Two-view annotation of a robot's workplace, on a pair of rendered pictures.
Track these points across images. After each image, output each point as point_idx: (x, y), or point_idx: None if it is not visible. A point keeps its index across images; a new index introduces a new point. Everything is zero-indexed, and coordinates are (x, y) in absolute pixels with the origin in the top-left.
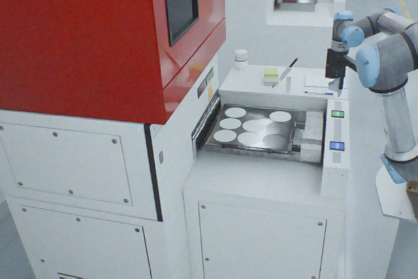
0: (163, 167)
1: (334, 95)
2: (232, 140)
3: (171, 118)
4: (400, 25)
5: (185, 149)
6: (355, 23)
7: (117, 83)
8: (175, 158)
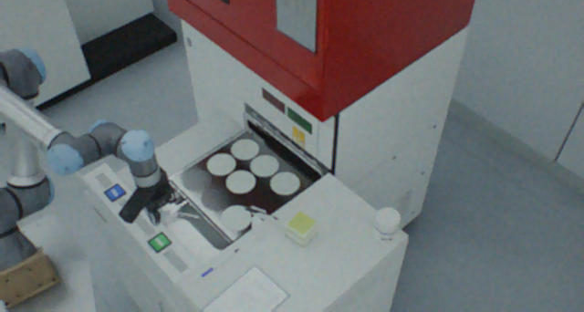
0: (193, 54)
1: (199, 275)
2: (230, 149)
3: (207, 40)
4: (15, 94)
5: (231, 96)
6: (100, 128)
7: None
8: (212, 75)
